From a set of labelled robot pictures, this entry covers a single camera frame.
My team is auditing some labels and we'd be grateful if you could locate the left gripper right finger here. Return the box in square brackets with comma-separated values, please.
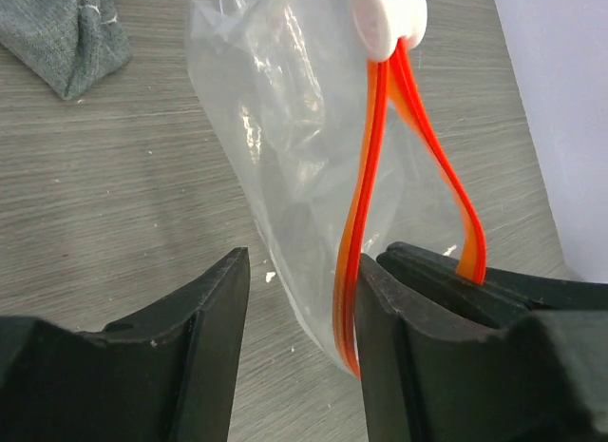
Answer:
[355, 242, 607, 442]

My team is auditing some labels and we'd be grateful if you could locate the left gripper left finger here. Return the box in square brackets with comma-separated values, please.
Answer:
[1, 248, 250, 441]

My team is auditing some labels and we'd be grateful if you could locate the clear zip top bag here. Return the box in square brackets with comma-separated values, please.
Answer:
[186, 0, 487, 375]

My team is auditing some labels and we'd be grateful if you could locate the grey crumpled cloth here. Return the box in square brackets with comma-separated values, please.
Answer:
[1, 0, 132, 101]

